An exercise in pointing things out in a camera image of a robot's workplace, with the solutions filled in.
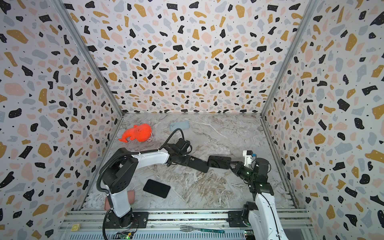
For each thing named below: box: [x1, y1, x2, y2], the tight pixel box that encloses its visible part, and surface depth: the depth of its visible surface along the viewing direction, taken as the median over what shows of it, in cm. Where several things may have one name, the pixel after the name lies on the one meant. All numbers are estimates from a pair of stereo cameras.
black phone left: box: [143, 179, 171, 199], surface depth 86 cm
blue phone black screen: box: [188, 155, 210, 173], surface depth 97 cm
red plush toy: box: [118, 123, 152, 143], surface depth 105 cm
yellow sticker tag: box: [71, 223, 81, 232], surface depth 72 cm
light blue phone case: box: [169, 121, 190, 132], surface depth 119 cm
